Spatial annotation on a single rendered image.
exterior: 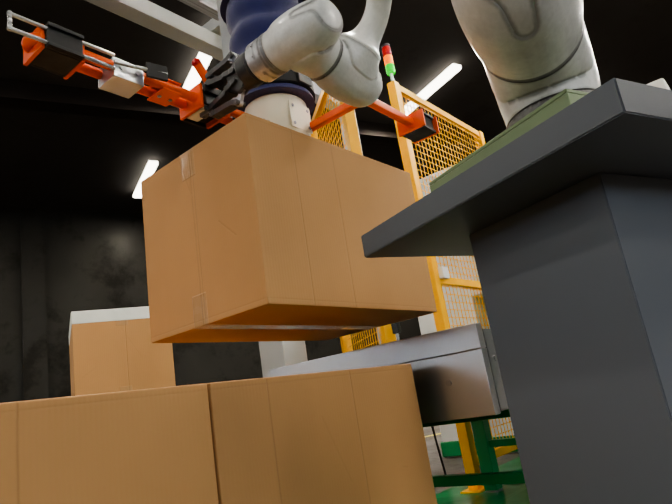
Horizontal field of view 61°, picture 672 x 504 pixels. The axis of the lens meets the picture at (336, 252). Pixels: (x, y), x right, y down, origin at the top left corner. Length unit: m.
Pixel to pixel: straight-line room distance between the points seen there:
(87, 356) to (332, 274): 1.59
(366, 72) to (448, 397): 0.77
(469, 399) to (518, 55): 0.82
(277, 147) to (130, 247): 8.61
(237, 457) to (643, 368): 0.59
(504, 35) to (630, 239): 0.30
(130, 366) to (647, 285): 2.19
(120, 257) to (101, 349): 7.12
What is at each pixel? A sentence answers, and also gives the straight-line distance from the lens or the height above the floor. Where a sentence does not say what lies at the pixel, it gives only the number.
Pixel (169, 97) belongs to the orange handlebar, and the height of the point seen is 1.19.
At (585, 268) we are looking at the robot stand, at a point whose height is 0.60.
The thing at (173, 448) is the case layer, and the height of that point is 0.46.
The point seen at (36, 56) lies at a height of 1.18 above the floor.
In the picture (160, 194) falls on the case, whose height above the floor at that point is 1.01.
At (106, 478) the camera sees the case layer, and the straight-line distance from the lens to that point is 0.85.
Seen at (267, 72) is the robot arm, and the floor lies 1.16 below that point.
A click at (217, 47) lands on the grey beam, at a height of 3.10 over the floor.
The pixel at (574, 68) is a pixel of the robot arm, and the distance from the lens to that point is 0.96.
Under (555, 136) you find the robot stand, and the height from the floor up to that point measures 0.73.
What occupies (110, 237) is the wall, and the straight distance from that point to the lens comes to 9.79.
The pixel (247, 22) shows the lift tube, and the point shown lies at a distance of 1.67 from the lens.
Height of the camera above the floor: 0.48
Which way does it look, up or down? 15 degrees up
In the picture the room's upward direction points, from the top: 9 degrees counter-clockwise
